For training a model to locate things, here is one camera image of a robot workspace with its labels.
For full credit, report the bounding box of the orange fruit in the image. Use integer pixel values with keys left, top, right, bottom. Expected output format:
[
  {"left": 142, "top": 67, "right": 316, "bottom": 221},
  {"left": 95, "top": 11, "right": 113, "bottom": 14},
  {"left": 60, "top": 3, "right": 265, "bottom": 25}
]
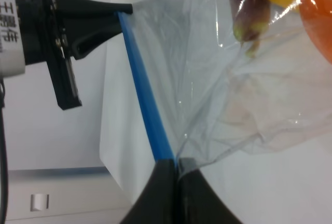
[{"left": 299, "top": 0, "right": 331, "bottom": 63}]

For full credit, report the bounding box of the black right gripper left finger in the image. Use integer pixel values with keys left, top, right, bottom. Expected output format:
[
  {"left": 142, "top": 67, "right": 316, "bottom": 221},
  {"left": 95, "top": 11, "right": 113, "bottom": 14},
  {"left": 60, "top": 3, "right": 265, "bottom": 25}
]
[{"left": 121, "top": 159, "right": 176, "bottom": 224}]

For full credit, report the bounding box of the white cabinet with handle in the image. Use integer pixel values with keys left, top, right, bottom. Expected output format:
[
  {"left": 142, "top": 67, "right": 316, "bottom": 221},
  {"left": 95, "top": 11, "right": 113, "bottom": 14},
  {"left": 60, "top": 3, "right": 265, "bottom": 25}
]
[{"left": 6, "top": 167, "right": 132, "bottom": 223}]

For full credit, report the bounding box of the black cable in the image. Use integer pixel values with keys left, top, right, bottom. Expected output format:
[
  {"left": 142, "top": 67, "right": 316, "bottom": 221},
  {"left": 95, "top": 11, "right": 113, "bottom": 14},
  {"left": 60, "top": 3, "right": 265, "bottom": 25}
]
[{"left": 0, "top": 77, "right": 10, "bottom": 222}]

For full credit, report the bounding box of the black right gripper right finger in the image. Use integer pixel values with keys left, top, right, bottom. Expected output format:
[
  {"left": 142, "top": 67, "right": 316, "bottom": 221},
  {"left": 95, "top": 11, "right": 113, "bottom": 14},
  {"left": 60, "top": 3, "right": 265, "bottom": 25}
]
[{"left": 176, "top": 158, "right": 241, "bottom": 224}]

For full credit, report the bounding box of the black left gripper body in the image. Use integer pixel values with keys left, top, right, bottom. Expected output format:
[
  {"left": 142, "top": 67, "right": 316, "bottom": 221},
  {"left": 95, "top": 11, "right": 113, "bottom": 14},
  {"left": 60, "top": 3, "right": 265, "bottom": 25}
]
[{"left": 16, "top": 0, "right": 82, "bottom": 110}]

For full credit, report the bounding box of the clear blue-zip plastic bag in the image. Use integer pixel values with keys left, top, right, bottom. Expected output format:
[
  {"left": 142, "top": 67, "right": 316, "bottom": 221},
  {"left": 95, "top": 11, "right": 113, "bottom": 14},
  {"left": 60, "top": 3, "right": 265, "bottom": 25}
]
[{"left": 100, "top": 0, "right": 331, "bottom": 196}]

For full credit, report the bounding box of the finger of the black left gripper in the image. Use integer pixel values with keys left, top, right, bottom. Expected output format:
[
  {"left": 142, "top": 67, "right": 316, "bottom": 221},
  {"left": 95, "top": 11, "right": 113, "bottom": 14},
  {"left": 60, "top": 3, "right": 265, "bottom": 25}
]
[
  {"left": 56, "top": 0, "right": 133, "bottom": 18},
  {"left": 63, "top": 14, "right": 122, "bottom": 60}
]

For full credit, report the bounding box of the purple eggplant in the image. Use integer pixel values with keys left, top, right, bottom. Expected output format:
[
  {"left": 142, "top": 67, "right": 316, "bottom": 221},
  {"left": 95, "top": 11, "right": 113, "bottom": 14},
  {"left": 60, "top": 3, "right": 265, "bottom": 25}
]
[{"left": 229, "top": 0, "right": 271, "bottom": 58}]

